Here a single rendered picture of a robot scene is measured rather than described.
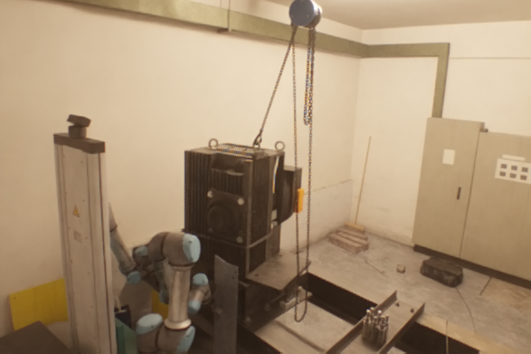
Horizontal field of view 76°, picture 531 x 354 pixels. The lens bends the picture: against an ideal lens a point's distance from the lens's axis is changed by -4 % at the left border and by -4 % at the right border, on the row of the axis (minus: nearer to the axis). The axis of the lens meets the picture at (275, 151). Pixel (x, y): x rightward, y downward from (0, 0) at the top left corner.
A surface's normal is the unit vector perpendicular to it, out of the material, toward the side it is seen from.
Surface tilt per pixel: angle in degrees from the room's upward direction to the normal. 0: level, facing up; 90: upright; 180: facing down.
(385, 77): 90
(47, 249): 90
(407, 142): 90
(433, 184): 90
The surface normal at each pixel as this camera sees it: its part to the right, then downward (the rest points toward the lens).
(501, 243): -0.68, 0.10
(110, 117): 0.73, 0.15
